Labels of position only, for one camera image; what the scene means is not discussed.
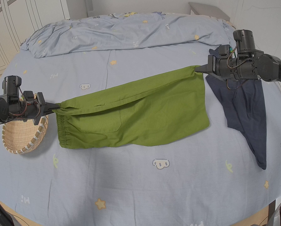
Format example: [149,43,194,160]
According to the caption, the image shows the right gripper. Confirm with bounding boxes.
[207,55,239,81]

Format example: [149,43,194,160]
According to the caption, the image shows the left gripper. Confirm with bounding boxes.
[21,92,47,125]

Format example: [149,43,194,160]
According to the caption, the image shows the green shorts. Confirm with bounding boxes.
[52,65,210,149]

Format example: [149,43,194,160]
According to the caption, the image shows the round woven basket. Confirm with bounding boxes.
[0,114,49,154]

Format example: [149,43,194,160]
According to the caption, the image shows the dark blue garment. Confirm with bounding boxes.
[205,47,268,170]

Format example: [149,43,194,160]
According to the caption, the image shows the bed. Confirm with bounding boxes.
[0,0,281,226]

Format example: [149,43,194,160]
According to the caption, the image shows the grey bedside table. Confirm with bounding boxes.
[188,2,233,23]

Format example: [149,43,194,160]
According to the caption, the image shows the white wardrobe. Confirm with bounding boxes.
[0,0,71,73]

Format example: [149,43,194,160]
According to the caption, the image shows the pale blue quilt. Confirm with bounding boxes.
[20,11,235,59]

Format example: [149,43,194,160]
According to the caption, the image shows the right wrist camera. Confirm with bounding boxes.
[218,45,231,58]

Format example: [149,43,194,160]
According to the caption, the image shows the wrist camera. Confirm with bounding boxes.
[218,45,231,58]
[23,91,37,103]

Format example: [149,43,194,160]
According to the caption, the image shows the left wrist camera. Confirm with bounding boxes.
[23,91,37,103]

